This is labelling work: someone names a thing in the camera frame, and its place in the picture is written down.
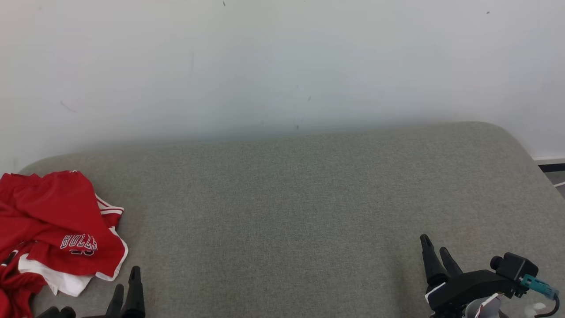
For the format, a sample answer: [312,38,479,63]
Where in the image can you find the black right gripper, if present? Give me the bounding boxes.
[420,234,515,318]

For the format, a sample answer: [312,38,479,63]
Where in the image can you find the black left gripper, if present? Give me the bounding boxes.
[35,266,146,318]

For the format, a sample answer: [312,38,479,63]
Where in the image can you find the red Bulls shorts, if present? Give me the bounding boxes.
[0,170,129,282]

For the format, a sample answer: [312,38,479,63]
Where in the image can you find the red white Bulls jersey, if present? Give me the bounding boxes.
[0,194,125,318]

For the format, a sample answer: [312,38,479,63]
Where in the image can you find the black cable teal plug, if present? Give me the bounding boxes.
[521,274,561,318]

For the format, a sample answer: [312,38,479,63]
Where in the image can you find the dark wall baseboard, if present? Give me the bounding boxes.
[532,157,565,174]

